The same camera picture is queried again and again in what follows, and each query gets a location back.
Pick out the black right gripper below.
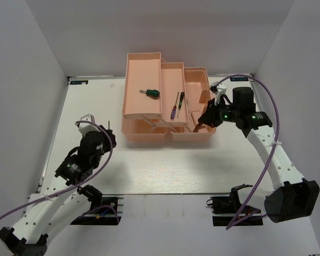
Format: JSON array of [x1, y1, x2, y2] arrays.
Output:
[[198, 97, 240, 129]]

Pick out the large yellow needle-nose pliers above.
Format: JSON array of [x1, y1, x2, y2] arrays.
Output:
[[193, 122, 207, 133]]

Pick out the blue handled thin screwdriver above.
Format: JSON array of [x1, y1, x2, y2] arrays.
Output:
[[170, 92, 179, 121]]

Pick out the black green precision screwdriver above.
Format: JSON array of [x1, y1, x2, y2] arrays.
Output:
[[177, 91, 185, 117]]

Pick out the pink plastic toolbox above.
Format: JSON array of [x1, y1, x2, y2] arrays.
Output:
[[122, 52, 216, 142]]

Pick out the green stubby screwdriver orange cap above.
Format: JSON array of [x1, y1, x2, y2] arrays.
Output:
[[107, 121, 113, 136]]

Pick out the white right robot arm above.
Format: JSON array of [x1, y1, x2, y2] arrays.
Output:
[[198, 85, 320, 223]]

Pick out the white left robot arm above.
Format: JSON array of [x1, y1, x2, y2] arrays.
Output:
[[0, 121, 116, 255]]

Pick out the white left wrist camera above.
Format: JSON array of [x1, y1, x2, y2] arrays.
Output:
[[75, 114, 98, 137]]

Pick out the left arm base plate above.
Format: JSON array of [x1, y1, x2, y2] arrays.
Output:
[[70, 195, 124, 226]]

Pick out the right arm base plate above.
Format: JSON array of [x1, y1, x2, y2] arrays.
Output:
[[206, 195, 263, 227]]

